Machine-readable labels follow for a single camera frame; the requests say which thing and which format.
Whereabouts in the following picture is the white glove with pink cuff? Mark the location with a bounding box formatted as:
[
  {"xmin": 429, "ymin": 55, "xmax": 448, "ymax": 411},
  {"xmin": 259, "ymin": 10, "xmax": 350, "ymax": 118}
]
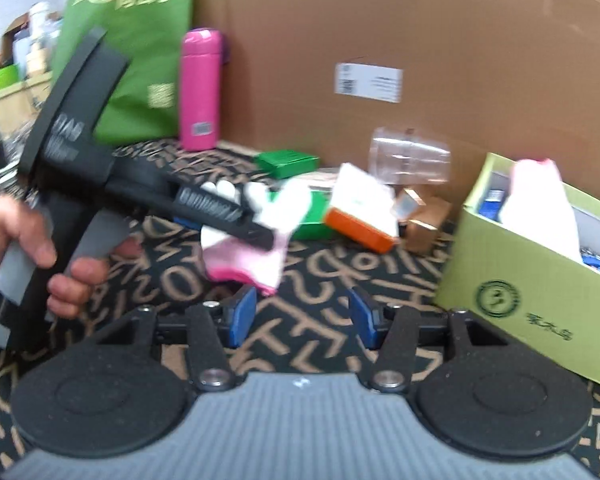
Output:
[
  {"xmin": 199, "ymin": 179, "xmax": 314, "ymax": 297},
  {"xmin": 497, "ymin": 158, "xmax": 584, "ymax": 264}
]

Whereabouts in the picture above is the clear plastic cup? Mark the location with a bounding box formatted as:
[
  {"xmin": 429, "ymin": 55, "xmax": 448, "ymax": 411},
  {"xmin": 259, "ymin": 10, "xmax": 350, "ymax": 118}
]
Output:
[{"xmin": 368, "ymin": 127, "xmax": 452, "ymax": 186}]

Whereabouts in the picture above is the white bottle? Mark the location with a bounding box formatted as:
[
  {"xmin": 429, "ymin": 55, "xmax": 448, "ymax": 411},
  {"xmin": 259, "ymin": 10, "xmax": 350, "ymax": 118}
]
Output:
[{"xmin": 28, "ymin": 2, "xmax": 52, "ymax": 44}]

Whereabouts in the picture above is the small labelled brown box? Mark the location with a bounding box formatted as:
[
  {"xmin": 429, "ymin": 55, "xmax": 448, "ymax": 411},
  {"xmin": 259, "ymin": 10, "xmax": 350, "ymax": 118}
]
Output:
[{"xmin": 393, "ymin": 187, "xmax": 426, "ymax": 221}]

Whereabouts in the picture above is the green tote bag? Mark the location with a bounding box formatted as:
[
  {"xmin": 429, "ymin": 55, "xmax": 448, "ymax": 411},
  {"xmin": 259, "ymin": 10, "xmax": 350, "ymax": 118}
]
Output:
[{"xmin": 50, "ymin": 0, "xmax": 197, "ymax": 144}]

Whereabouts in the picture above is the white shipping label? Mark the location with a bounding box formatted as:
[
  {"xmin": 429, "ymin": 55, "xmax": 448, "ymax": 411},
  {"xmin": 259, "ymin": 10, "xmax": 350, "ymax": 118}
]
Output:
[{"xmin": 334, "ymin": 62, "xmax": 404, "ymax": 105}]

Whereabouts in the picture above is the flat green box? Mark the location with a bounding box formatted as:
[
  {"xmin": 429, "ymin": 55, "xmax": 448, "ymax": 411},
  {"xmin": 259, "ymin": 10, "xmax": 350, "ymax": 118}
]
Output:
[{"xmin": 279, "ymin": 180, "xmax": 342, "ymax": 241}]

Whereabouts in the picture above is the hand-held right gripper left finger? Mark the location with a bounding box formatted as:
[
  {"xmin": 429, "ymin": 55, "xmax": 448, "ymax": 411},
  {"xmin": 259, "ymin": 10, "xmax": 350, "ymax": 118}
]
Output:
[{"xmin": 102, "ymin": 285, "xmax": 257, "ymax": 392}]

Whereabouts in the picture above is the blue box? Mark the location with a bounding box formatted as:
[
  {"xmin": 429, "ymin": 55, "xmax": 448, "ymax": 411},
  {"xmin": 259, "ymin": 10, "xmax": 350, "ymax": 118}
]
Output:
[{"xmin": 479, "ymin": 186, "xmax": 512, "ymax": 222}]

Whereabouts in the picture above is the small green box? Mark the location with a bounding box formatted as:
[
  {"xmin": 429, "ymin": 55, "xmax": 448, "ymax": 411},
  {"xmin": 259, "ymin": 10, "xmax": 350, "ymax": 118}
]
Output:
[{"xmin": 254, "ymin": 148, "xmax": 321, "ymax": 180}]

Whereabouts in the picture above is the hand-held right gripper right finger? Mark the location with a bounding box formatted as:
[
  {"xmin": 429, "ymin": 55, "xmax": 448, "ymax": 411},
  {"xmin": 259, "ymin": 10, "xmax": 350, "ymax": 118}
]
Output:
[{"xmin": 349, "ymin": 286, "xmax": 508, "ymax": 393}]

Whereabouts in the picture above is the large cardboard box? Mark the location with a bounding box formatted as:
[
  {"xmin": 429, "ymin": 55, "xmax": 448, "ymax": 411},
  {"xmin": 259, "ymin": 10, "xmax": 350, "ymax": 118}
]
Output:
[{"xmin": 192, "ymin": 0, "xmax": 600, "ymax": 221}]

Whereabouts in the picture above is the small cardboard box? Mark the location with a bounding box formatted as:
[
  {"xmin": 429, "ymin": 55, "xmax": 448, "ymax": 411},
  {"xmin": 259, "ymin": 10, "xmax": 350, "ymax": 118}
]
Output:
[{"xmin": 0, "ymin": 72, "xmax": 54, "ymax": 129}]

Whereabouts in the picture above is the plain brown box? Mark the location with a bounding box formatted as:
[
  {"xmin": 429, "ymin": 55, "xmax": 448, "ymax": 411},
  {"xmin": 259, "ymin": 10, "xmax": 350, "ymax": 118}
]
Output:
[{"xmin": 403, "ymin": 194, "xmax": 454, "ymax": 255}]

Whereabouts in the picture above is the green tub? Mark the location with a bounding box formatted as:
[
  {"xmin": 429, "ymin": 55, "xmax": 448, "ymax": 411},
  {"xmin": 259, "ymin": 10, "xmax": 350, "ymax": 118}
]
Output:
[{"xmin": 0, "ymin": 63, "xmax": 21, "ymax": 95}]

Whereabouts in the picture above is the orange and white box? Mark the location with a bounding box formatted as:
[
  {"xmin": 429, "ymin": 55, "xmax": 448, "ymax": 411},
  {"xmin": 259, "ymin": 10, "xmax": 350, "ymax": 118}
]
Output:
[{"xmin": 323, "ymin": 162, "xmax": 401, "ymax": 255}]

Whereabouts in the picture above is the pink thermos bottle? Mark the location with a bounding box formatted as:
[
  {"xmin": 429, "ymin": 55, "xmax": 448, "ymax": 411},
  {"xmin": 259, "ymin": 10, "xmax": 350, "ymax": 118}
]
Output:
[{"xmin": 178, "ymin": 28, "xmax": 226, "ymax": 152}]

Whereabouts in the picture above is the person's left hand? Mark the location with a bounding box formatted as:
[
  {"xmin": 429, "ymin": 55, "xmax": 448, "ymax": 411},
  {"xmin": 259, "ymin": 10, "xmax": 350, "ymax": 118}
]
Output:
[{"xmin": 0, "ymin": 194, "xmax": 144, "ymax": 322}]

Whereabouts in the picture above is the green shoebox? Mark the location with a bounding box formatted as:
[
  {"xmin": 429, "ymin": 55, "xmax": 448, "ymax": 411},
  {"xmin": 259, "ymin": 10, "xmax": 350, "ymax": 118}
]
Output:
[{"xmin": 432, "ymin": 152, "xmax": 600, "ymax": 394}]

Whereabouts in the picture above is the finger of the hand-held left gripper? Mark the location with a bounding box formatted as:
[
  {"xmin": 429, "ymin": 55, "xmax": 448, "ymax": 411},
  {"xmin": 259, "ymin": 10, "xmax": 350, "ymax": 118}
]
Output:
[{"xmin": 111, "ymin": 159, "xmax": 277, "ymax": 252}]

